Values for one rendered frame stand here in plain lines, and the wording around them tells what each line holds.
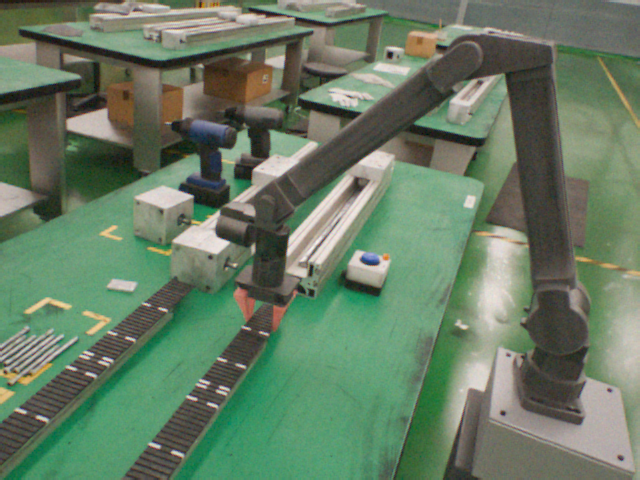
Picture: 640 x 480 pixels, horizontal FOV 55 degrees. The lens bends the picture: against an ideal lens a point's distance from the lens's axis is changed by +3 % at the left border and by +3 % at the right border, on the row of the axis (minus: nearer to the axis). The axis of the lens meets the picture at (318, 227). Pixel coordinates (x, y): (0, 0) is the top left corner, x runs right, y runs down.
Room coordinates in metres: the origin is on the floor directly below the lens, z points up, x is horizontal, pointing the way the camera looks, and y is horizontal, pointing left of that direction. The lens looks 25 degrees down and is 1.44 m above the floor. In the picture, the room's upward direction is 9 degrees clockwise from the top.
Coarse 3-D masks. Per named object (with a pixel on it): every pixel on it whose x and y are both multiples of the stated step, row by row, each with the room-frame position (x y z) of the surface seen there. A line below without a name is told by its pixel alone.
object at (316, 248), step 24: (336, 192) 1.50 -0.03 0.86; (360, 192) 1.61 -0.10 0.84; (384, 192) 1.77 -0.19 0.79; (312, 216) 1.32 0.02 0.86; (336, 216) 1.41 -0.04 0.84; (360, 216) 1.43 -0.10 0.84; (312, 240) 1.27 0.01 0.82; (336, 240) 1.21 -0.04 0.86; (288, 264) 1.11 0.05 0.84; (312, 264) 1.09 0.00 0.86; (336, 264) 1.23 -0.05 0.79; (312, 288) 1.09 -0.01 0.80
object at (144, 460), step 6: (144, 456) 0.59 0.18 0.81; (150, 456) 0.59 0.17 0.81; (138, 462) 0.58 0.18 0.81; (144, 462) 0.58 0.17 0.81; (150, 462) 0.58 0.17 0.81; (156, 462) 0.58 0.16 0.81; (162, 462) 0.58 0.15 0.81; (168, 462) 0.58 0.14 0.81; (150, 468) 0.57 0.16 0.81; (156, 468) 0.57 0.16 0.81; (162, 468) 0.57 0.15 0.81; (168, 468) 0.57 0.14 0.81; (174, 468) 0.58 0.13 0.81; (162, 474) 0.56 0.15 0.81; (168, 474) 0.56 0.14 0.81
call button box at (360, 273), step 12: (360, 252) 1.22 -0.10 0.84; (348, 264) 1.15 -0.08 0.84; (360, 264) 1.16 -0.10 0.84; (372, 264) 1.16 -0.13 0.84; (384, 264) 1.18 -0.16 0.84; (348, 276) 1.15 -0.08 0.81; (360, 276) 1.15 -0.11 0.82; (372, 276) 1.14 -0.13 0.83; (384, 276) 1.16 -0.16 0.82; (360, 288) 1.14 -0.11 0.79; (372, 288) 1.14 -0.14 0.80
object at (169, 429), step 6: (168, 426) 0.64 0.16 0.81; (174, 426) 0.64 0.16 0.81; (162, 432) 0.63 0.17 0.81; (168, 432) 0.63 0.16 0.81; (174, 432) 0.63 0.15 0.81; (180, 432) 0.64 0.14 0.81; (186, 432) 0.64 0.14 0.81; (192, 432) 0.64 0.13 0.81; (180, 438) 0.63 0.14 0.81; (186, 438) 0.63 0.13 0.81; (192, 438) 0.63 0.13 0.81
